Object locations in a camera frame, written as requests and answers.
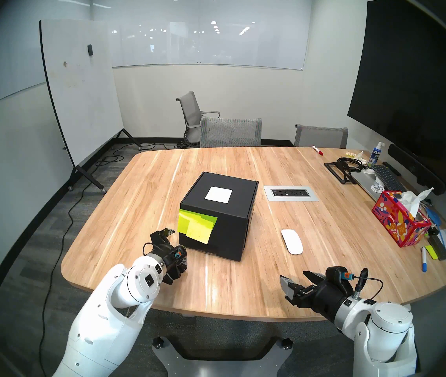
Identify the pale square sticky note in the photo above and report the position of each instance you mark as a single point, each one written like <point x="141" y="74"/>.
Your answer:
<point x="218" y="194"/>

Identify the gray plain-back office chair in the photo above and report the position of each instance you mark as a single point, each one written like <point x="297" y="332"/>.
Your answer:
<point x="321" y="137"/>

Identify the gray office chair with armrests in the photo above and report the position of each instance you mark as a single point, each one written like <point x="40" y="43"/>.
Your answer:
<point x="189" y="109"/>

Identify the white computer mouse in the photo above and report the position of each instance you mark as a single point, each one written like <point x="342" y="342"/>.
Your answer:
<point x="292" y="242"/>

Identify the black cardboard box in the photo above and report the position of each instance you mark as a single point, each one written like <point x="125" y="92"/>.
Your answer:
<point x="234" y="227"/>

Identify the white tissue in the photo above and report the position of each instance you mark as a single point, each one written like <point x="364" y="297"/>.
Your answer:
<point x="413" y="203"/>

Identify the large black wall screen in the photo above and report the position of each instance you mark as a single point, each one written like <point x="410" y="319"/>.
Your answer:
<point x="411" y="74"/>

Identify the black laptop stand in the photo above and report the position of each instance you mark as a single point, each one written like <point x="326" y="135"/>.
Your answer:
<point x="335" y="171"/>

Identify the small dotted white blocks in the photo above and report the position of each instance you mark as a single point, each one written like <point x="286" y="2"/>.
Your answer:
<point x="350" y="154"/>

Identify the rolling whiteboard on stand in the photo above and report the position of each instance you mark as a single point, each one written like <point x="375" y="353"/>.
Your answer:
<point x="81" y="93"/>

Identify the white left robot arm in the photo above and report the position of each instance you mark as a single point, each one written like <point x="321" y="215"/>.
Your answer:
<point x="109" y="321"/>

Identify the black video conference bar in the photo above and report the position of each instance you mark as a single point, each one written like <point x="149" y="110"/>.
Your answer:
<point x="415" y="168"/>

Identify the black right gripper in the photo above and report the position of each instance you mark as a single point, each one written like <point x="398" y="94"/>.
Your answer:
<point x="327" y="293"/>

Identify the black keyboard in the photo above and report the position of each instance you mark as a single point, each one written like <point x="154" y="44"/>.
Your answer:
<point x="388" y="178"/>

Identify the whiteboard cleaner spray bottle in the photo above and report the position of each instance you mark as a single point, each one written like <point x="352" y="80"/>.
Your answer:
<point x="375" y="155"/>

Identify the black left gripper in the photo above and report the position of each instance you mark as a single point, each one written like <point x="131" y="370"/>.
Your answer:
<point x="168" y="258"/>

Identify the yellow sticky note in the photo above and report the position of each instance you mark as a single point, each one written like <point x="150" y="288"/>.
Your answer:
<point x="201" y="231"/>
<point x="182" y="225"/>

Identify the glass wall whiteboard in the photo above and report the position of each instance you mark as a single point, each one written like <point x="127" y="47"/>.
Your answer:
<point x="207" y="34"/>

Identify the dark whiteboard eraser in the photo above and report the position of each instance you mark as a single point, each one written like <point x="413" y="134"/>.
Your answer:
<point x="439" y="247"/>

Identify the silver laptop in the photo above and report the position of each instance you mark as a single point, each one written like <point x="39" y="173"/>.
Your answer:
<point x="364" y="183"/>

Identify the red floral tissue box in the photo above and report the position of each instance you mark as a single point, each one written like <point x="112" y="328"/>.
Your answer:
<point x="395" y="223"/>

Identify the silver table power panel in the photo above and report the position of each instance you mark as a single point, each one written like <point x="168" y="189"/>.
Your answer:
<point x="290" y="193"/>

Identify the gray mesh office chair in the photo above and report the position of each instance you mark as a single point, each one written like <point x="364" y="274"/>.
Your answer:
<point x="231" y="132"/>

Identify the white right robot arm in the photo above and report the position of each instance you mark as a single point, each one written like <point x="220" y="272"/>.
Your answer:
<point x="384" y="333"/>

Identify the red capped marker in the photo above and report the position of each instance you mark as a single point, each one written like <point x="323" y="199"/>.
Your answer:
<point x="317" y="150"/>

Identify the blue capped marker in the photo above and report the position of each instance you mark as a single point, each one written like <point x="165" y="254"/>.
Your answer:
<point x="424" y="260"/>

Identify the lime green sticky note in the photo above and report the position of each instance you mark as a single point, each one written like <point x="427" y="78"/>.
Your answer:
<point x="185" y="214"/>

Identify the yellow sticky note pad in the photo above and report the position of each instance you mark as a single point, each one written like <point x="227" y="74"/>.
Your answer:
<point x="431" y="253"/>

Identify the blue fly swatter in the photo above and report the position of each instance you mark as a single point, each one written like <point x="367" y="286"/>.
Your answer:
<point x="434" y="217"/>

